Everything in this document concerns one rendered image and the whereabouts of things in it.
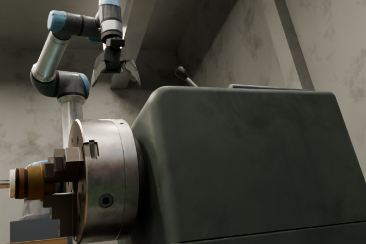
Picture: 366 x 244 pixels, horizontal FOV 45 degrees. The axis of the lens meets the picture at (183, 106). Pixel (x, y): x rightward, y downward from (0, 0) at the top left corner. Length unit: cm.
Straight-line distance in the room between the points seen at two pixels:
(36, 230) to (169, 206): 72
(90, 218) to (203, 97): 40
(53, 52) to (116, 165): 75
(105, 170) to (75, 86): 90
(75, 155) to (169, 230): 28
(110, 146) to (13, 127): 821
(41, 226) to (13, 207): 710
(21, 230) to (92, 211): 60
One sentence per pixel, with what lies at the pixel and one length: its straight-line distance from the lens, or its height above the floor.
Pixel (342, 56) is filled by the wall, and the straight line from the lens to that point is 522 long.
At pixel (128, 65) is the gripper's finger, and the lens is 144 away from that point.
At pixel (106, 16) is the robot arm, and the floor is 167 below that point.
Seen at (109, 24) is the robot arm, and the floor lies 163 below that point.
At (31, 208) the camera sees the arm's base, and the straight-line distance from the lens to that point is 167.
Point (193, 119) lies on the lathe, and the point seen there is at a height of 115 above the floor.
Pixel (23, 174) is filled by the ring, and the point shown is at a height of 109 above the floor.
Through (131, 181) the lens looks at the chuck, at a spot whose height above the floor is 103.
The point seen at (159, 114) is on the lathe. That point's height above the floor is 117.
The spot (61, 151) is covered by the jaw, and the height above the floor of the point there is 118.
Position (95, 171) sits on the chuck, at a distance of 103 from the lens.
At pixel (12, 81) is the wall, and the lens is 972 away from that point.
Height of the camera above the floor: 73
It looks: 25 degrees up
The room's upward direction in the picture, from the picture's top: 10 degrees counter-clockwise
